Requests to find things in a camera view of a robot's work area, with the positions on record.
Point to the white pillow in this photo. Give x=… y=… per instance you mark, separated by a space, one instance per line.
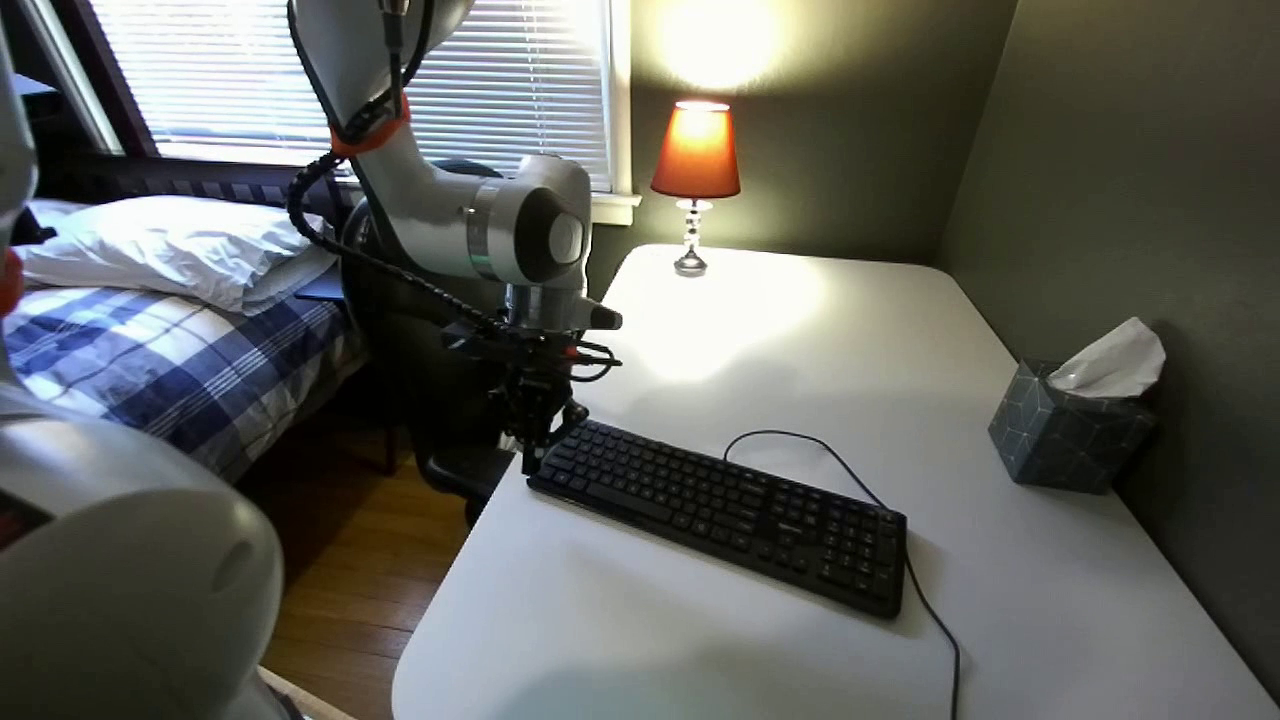
x=175 y=245

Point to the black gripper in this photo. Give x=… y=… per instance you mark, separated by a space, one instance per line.
x=546 y=373

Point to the black computer keyboard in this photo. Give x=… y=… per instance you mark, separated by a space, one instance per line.
x=723 y=514

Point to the orange shade table lamp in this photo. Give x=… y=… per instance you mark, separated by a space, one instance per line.
x=696 y=152

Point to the teal tissue box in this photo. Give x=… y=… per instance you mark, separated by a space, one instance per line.
x=1064 y=432

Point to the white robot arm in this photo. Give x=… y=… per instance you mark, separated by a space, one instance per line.
x=427 y=201

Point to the white window blind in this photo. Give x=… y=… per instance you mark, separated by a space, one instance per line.
x=507 y=66

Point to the white window frame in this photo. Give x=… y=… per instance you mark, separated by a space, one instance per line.
x=621 y=120

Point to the blue plaid blanket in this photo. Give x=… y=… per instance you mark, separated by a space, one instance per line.
x=175 y=367

